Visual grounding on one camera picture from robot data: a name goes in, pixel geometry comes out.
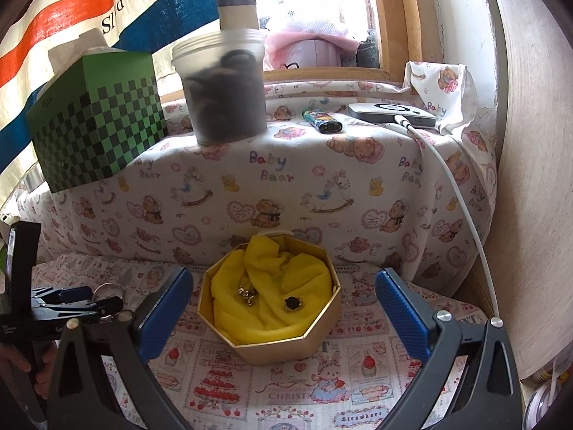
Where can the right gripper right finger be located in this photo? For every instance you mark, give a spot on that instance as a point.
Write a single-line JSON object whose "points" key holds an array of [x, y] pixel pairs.
{"points": [[488, 395]]}

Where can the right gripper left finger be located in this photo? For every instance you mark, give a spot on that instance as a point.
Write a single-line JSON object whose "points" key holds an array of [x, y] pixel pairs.
{"points": [[81, 396]]}

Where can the silver bow earring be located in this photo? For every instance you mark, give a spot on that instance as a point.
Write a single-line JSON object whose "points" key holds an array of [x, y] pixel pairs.
{"points": [[248, 295]]}

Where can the small gold black earring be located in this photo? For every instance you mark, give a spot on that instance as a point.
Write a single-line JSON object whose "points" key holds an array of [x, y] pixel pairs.
{"points": [[293, 304]]}

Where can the gold octagonal jewelry box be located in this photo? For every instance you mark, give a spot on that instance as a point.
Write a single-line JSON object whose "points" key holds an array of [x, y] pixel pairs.
{"points": [[285, 350]]}

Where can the person's left hand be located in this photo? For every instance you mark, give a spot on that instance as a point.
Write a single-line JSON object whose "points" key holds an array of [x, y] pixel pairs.
{"points": [[11, 356]]}

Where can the yellow cloth in box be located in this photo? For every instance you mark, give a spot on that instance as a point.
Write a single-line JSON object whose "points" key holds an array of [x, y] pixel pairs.
{"points": [[276, 274]]}

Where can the green black checkered tissue box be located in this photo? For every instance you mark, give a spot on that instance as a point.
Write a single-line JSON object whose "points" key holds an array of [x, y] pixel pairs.
{"points": [[98, 113]]}

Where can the grey power bank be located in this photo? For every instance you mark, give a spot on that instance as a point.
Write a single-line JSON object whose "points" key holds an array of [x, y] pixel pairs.
{"points": [[380, 113]]}

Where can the clear plastic jar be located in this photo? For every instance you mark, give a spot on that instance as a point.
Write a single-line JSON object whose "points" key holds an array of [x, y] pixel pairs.
{"points": [[222, 77]]}

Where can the striped red white blue fabric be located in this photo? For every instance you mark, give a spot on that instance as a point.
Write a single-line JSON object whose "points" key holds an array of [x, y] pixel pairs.
{"points": [[153, 26]]}

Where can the pink pillow behind window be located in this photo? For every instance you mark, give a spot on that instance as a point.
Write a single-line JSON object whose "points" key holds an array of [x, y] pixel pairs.
{"points": [[290, 45]]}

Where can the wooden window frame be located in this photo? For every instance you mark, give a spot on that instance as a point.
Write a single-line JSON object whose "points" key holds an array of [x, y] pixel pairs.
{"points": [[389, 32]]}

